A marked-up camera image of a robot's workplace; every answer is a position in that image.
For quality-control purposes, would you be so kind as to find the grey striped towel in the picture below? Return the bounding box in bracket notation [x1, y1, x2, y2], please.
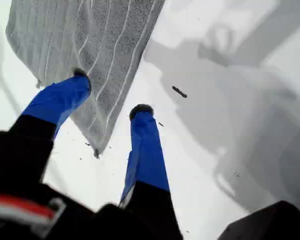
[5, 0, 166, 159]

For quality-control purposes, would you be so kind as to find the small dark debris piece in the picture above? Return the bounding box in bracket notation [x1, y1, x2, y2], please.
[171, 85, 188, 99]

